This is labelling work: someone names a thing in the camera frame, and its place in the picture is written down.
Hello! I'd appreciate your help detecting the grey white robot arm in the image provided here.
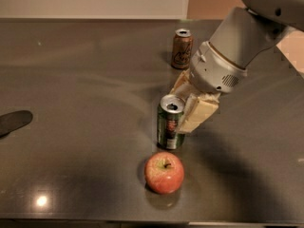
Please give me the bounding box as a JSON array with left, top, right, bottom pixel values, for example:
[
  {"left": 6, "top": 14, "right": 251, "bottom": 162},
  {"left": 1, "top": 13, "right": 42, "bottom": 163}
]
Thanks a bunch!
[{"left": 171, "top": 0, "right": 304, "bottom": 134}]

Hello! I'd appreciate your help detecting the dark oval object at edge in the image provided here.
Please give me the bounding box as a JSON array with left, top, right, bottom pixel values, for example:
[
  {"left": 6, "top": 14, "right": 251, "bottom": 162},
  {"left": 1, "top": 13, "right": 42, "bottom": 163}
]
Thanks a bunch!
[{"left": 0, "top": 110, "right": 33, "bottom": 138}]

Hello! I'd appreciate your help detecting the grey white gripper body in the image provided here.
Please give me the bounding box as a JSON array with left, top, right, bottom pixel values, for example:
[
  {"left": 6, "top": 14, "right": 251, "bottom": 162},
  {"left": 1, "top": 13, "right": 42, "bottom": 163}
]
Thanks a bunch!
[{"left": 189, "top": 42, "right": 247, "bottom": 94}]

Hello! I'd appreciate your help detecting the red apple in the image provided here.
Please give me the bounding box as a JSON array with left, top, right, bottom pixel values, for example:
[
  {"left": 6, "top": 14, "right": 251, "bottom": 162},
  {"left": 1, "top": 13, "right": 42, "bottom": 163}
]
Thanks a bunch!
[{"left": 144, "top": 152, "right": 184, "bottom": 195}]

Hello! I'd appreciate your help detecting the brown soda can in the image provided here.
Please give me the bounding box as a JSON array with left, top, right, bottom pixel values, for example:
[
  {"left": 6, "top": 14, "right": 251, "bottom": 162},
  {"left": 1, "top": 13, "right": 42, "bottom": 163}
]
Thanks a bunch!
[{"left": 171, "top": 28, "right": 193, "bottom": 69}]

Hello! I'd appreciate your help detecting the green soda can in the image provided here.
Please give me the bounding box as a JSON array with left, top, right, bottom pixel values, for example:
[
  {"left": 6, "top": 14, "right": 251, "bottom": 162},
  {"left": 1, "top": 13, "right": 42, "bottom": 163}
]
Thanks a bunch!
[{"left": 157, "top": 94, "right": 184, "bottom": 150}]

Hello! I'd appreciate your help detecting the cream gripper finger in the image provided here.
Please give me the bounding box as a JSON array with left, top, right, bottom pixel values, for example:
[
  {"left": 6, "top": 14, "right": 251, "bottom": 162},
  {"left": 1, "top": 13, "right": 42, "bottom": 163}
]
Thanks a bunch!
[
  {"left": 170, "top": 70, "right": 191, "bottom": 100},
  {"left": 177, "top": 93, "right": 219, "bottom": 134}
]

